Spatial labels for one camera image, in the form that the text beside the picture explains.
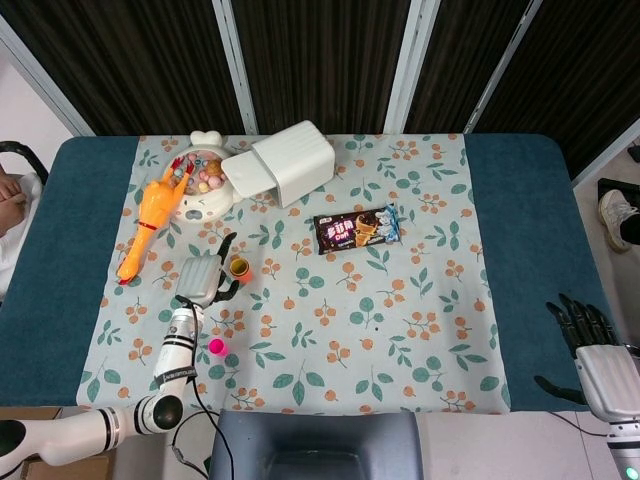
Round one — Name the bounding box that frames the chocolate cone snack packet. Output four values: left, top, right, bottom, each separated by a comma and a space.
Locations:
313, 202, 403, 256

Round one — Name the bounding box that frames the dark folding screen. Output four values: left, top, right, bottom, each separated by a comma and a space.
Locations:
0, 0, 640, 181

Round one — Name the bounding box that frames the floral tablecloth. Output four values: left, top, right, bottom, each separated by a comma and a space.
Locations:
74, 132, 512, 416

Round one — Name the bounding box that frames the black chair armrest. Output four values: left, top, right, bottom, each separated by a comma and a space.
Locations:
0, 141, 50, 184

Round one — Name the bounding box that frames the orange rubber chicken toy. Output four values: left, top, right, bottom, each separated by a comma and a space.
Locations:
115, 155, 197, 286

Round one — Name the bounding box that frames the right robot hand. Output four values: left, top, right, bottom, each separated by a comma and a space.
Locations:
533, 293, 640, 424

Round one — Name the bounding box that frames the orange plastic cup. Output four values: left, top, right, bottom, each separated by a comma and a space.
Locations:
228, 257, 253, 282

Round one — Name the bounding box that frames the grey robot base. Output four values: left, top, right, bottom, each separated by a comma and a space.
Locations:
208, 410, 421, 480

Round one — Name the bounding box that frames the white animal-shaped bowl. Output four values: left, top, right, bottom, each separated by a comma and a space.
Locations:
172, 129, 236, 224

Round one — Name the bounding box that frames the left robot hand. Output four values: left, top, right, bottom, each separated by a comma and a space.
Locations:
175, 231, 242, 307

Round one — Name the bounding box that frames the black floor cable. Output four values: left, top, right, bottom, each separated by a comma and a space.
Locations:
171, 427, 209, 479

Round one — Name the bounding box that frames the white plastic bin with lid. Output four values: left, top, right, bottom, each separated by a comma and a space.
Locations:
220, 119, 336, 209

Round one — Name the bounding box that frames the person in white clothes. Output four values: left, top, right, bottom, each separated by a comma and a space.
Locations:
0, 169, 44, 301

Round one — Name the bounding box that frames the white sneaker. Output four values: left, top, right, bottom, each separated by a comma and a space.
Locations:
599, 189, 640, 253

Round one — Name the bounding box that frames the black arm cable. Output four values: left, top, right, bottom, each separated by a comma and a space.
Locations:
173, 294, 237, 480

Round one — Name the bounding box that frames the black flat object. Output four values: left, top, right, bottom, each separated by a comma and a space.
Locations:
597, 178, 640, 201

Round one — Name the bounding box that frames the teal table cover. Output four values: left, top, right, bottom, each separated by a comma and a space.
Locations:
0, 132, 632, 414

